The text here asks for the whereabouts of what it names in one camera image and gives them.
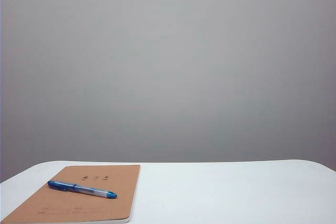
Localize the blue translucent pen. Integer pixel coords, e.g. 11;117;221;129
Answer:
47;180;118;199

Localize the brown kraft notebook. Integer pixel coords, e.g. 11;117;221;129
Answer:
0;165;141;224

